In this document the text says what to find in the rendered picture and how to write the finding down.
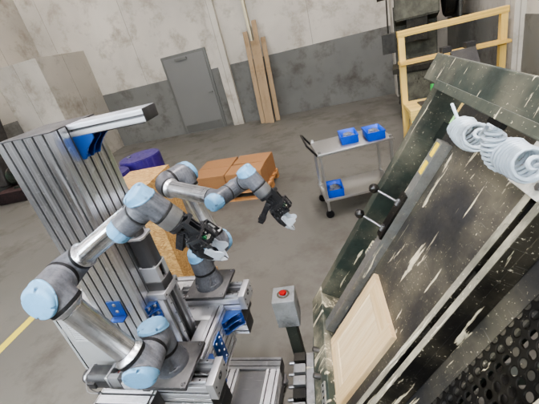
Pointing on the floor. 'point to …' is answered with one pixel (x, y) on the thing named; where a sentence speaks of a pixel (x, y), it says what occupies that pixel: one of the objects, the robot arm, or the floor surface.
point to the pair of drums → (141, 161)
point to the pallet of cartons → (209, 179)
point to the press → (407, 19)
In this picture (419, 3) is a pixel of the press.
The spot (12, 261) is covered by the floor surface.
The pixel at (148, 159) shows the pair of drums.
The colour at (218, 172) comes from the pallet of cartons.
